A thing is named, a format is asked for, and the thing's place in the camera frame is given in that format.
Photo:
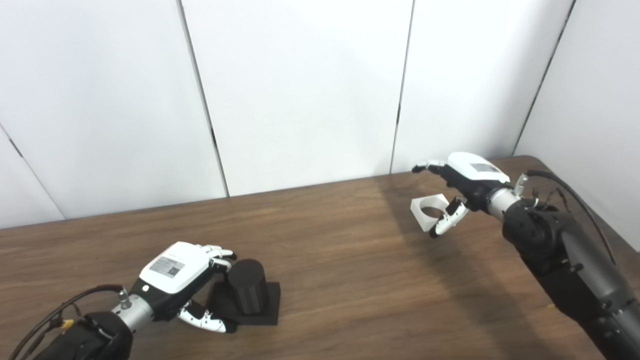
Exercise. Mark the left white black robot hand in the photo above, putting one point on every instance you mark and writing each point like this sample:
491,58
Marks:
172,267

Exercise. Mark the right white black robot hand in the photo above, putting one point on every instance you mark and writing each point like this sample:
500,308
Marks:
475,167

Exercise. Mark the white square piece with hole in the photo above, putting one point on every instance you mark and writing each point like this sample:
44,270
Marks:
419,210

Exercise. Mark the black cylinder peg with base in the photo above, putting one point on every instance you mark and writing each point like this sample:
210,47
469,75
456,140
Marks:
247,285

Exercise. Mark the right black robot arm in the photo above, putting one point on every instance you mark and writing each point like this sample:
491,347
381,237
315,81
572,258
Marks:
575,260

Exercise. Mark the black wall panel clip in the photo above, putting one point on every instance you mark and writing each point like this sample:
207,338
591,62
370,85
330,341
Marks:
213,137
15,147

